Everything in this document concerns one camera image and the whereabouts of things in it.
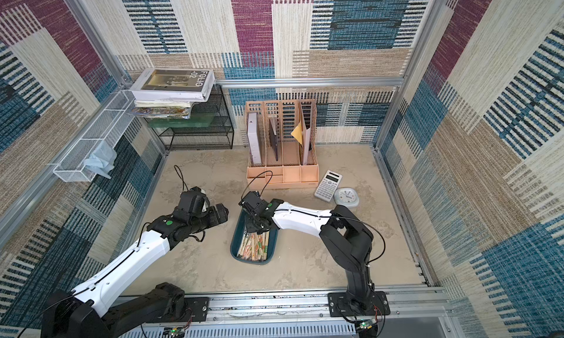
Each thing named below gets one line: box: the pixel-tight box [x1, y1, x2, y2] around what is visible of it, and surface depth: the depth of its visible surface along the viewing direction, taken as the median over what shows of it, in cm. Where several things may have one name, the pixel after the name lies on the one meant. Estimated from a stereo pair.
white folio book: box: [129, 68, 216, 109], surface depth 84 cm
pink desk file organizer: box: [245, 98, 320, 191], surface depth 107 cm
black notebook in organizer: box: [268, 116, 279, 162], surface depth 107 cm
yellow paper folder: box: [290, 120, 303, 146], surface depth 91 cm
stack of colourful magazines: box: [131, 99, 194, 120], surface depth 83 cm
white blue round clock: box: [333, 186, 360, 208], surface depth 101 cm
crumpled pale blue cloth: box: [83, 139, 118, 180], surface depth 69 cm
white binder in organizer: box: [246, 112, 262, 165], surface depth 104 cm
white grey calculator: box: [314, 169, 343, 203], surface depth 106 cm
